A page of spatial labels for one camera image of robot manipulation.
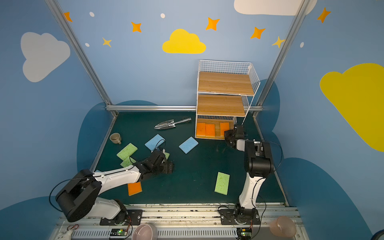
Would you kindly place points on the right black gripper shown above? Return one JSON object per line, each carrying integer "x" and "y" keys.
{"x": 232, "y": 138}

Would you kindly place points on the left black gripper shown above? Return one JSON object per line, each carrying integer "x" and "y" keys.
{"x": 165, "y": 166}

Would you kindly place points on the white wire wooden shelf rack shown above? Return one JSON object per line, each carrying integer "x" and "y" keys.
{"x": 225, "y": 92}

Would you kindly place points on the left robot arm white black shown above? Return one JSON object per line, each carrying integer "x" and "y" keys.
{"x": 80, "y": 197}

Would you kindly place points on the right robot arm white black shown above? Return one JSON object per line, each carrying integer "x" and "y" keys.
{"x": 258, "y": 165}

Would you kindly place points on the blue sponge near shelf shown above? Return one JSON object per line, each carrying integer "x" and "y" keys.
{"x": 188, "y": 145}

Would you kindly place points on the blue sponge left centre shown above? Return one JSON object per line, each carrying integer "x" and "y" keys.
{"x": 155, "y": 142}

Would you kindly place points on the silver metal scoop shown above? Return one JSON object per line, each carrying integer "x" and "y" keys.
{"x": 169, "y": 124}

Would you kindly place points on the beige ceramic mug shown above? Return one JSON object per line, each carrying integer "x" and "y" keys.
{"x": 116, "y": 138}

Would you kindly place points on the pink bowl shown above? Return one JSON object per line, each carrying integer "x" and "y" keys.
{"x": 145, "y": 232}

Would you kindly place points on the left green circuit board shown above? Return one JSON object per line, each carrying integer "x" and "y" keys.
{"x": 118, "y": 234}

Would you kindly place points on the green circuit board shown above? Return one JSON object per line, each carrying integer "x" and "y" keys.
{"x": 118, "y": 234}
{"x": 244, "y": 234}

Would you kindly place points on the right green circuit board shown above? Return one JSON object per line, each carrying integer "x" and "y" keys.
{"x": 244, "y": 234}

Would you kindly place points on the pink plastic cup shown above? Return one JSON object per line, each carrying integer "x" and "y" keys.
{"x": 283, "y": 227}

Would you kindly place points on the white power plug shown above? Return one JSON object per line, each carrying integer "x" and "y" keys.
{"x": 64, "y": 236}

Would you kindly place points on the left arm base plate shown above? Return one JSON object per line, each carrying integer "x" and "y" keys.
{"x": 129, "y": 217}

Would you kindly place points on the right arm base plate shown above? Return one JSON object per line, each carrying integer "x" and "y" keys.
{"x": 239, "y": 216}

